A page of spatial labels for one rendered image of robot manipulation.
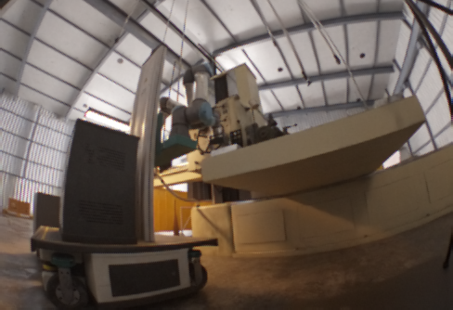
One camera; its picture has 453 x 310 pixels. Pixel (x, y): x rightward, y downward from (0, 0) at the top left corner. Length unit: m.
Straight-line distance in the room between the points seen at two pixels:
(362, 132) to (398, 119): 0.15
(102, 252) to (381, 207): 1.92
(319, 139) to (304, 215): 1.23
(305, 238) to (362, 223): 0.53
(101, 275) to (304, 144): 0.90
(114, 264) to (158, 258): 0.20
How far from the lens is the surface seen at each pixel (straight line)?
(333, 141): 0.70
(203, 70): 1.43
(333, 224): 1.85
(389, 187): 1.91
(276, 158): 0.72
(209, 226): 2.29
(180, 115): 1.19
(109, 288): 0.85
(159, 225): 4.70
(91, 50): 11.26
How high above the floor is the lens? 0.43
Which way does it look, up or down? 23 degrees up
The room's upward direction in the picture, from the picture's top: 5 degrees counter-clockwise
